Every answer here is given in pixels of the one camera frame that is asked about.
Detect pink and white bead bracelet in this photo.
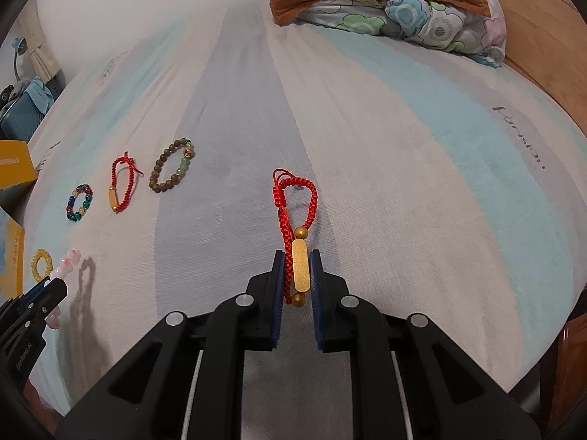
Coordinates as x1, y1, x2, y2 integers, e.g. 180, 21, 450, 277
43, 247, 83, 328

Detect teal desk lamp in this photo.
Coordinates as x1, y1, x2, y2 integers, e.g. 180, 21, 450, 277
11, 37, 28, 84

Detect multicolour glass bead bracelet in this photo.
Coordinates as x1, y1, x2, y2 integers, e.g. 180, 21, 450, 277
64, 183, 94, 222

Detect yellow bead bracelet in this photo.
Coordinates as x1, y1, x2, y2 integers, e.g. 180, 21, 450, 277
30, 248, 54, 282

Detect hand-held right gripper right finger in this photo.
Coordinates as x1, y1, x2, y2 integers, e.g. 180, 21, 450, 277
309, 250, 539, 440

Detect beige curtain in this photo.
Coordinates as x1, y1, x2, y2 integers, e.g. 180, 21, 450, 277
18, 9, 61, 78

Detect brown wooden furniture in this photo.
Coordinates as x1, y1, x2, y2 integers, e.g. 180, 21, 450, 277
534, 312, 587, 422

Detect striped bed sheet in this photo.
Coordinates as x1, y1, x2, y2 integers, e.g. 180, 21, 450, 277
21, 0, 587, 418

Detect floral pillow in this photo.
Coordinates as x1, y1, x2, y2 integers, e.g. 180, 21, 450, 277
293, 0, 507, 69

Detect red braided bracelet gold bar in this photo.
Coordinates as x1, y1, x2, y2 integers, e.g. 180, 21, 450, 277
272, 168, 320, 308
108, 151, 146, 214

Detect white and yellow cardboard box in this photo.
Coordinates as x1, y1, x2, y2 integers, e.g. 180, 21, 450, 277
0, 140, 38, 298

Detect teal cloth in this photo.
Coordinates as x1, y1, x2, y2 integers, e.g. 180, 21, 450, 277
25, 78, 58, 113

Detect wooden headboard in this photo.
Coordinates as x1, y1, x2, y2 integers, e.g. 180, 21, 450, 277
477, 0, 587, 147

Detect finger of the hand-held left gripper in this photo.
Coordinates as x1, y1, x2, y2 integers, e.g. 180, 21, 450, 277
25, 280, 69, 328
16, 276, 52, 303

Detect person's left forearm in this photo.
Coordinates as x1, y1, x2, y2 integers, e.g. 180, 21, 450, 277
16, 373, 62, 420

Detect brown and green bead bracelet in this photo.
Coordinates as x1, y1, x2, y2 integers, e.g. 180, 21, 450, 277
149, 137, 194, 194

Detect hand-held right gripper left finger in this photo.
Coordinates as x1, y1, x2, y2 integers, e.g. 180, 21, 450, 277
57, 250, 284, 440

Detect teal suitcase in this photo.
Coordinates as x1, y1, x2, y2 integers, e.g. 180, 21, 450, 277
0, 85, 47, 140

